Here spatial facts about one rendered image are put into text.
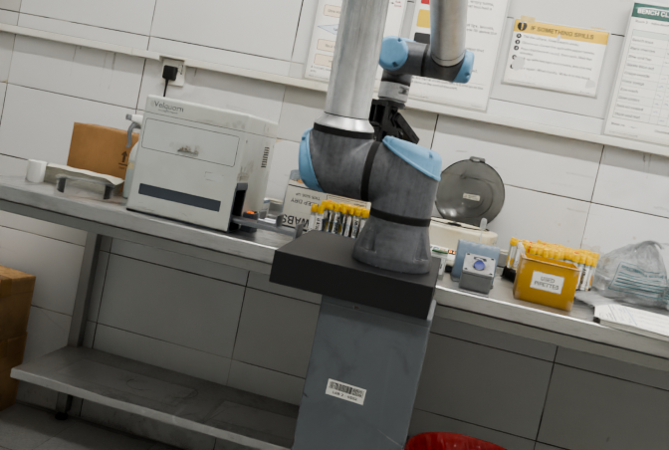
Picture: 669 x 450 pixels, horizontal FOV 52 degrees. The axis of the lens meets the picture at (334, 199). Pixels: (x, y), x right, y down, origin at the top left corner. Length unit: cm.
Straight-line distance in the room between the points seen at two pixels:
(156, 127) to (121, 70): 82
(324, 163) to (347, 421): 47
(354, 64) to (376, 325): 47
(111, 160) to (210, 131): 57
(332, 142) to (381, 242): 20
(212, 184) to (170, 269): 81
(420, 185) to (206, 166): 67
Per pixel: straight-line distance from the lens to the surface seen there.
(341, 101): 126
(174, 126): 176
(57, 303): 272
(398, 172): 123
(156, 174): 178
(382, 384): 126
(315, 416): 130
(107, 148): 223
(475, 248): 172
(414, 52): 159
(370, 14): 126
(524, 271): 166
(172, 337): 252
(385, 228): 124
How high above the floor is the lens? 112
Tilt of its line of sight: 4 degrees down
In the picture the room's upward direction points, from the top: 12 degrees clockwise
